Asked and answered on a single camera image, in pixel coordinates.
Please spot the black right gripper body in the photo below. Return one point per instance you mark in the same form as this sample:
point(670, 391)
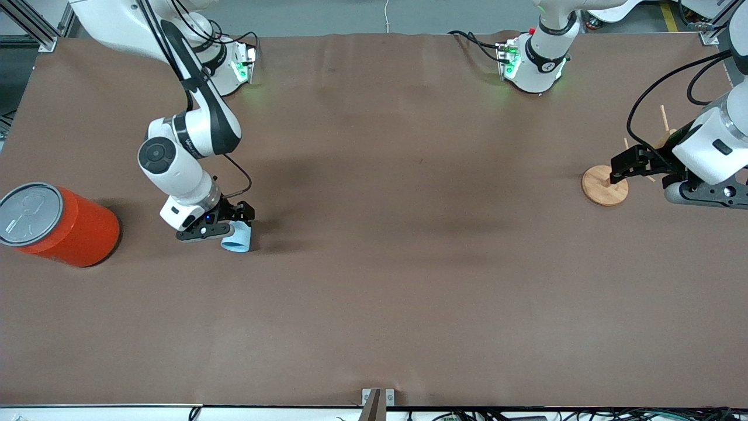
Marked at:
point(227, 210)

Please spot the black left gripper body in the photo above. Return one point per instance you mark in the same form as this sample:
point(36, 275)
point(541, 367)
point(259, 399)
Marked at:
point(659, 163)

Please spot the light blue paper cup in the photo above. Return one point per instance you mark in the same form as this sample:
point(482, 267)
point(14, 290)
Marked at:
point(239, 241)

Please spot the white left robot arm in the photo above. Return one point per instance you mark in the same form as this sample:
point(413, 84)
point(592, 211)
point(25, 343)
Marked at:
point(710, 146)

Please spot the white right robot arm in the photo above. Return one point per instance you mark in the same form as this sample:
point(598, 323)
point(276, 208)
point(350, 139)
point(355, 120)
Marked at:
point(193, 134)

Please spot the wooden cup stand with pegs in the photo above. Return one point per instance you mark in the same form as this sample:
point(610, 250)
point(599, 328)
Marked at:
point(599, 190)

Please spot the brown table cover sheet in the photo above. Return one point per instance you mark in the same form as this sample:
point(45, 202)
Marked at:
point(374, 292)

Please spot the orange canister with grey lid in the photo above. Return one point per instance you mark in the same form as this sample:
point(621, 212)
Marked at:
point(70, 231)

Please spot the aluminium frame profile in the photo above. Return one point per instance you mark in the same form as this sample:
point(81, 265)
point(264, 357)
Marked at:
point(35, 26)
point(713, 32)

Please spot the grey metal camera bracket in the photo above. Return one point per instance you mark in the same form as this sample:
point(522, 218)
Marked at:
point(374, 403)

